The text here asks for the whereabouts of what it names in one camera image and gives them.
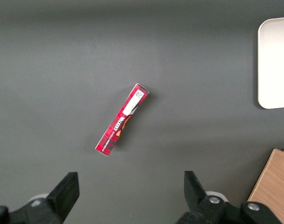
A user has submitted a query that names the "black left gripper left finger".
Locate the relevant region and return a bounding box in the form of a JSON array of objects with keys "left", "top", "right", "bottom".
[{"left": 0, "top": 171, "right": 80, "bottom": 224}]

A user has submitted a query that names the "oak wooden drawer cabinet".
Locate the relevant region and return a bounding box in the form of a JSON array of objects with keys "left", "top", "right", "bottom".
[{"left": 247, "top": 148, "right": 284, "bottom": 224}]

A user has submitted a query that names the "beige rectangular tray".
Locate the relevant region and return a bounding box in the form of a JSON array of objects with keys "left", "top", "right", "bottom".
[{"left": 257, "top": 16, "right": 284, "bottom": 110}]

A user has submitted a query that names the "red tartan cookie box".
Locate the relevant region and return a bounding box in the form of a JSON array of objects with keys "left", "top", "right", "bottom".
[{"left": 94, "top": 83, "right": 150, "bottom": 157}]

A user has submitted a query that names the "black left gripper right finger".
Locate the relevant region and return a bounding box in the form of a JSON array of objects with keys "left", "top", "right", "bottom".
[{"left": 176, "top": 171, "right": 283, "bottom": 224}]

